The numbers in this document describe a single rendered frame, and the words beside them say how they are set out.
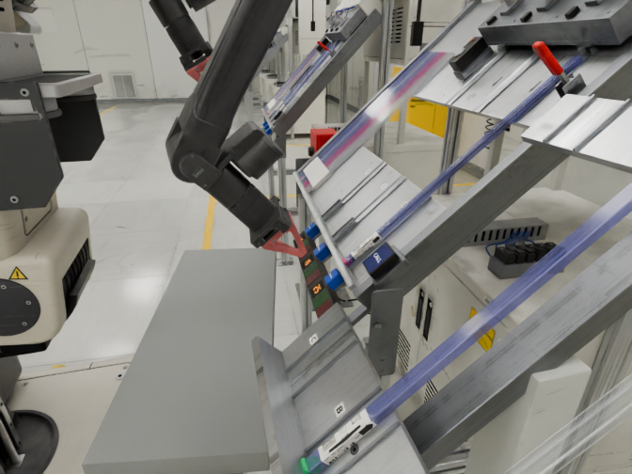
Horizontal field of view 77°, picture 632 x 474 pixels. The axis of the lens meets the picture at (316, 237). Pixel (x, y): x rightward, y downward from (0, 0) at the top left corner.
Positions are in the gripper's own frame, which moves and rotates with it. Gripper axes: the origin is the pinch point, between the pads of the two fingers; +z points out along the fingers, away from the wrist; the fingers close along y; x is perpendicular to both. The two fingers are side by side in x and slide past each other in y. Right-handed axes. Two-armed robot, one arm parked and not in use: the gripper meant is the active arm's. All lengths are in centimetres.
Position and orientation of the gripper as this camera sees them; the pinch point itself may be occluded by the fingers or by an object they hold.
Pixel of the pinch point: (300, 251)
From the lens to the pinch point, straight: 69.2
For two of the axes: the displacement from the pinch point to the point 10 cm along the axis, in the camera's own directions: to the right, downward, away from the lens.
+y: -1.8, -4.2, 8.9
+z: 6.6, 6.2, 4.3
